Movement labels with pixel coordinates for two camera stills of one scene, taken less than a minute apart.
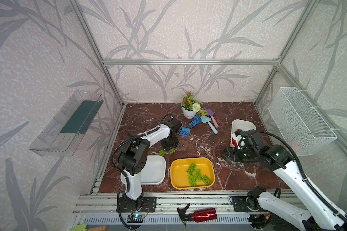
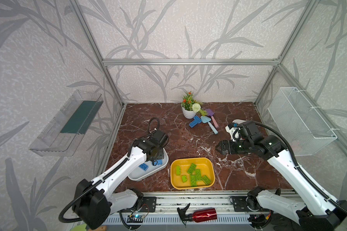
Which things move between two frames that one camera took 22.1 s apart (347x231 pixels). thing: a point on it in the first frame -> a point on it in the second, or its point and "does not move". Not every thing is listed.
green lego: (191, 168) does not move
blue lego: (197, 119) does not move
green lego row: (162, 152) -> (178, 173)
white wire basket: (298, 123) does not move
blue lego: (184, 132) -> (159, 162)
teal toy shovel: (205, 120) does not move
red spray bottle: (198, 215) does not move
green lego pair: (205, 178) -> (194, 178)
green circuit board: (135, 218) does not move
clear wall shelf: (61, 134) does not move
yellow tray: (179, 177) does not move
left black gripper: (169, 143) -> (153, 154)
